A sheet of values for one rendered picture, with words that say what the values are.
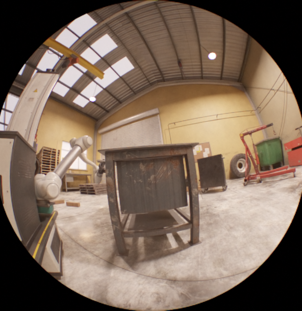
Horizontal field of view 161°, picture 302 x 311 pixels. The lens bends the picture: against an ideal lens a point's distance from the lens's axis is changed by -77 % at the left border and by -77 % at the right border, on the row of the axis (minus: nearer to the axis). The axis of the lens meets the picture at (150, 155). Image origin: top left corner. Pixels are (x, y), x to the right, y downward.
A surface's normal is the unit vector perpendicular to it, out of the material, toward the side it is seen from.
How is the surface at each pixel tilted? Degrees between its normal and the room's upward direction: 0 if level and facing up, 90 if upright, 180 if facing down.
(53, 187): 98
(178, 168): 90
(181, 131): 90
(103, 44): 167
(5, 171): 90
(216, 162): 90
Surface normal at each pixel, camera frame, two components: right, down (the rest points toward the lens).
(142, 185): 0.07, -0.21
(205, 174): -0.69, -0.07
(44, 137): 0.92, -0.17
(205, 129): -0.38, -0.15
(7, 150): 0.64, -0.22
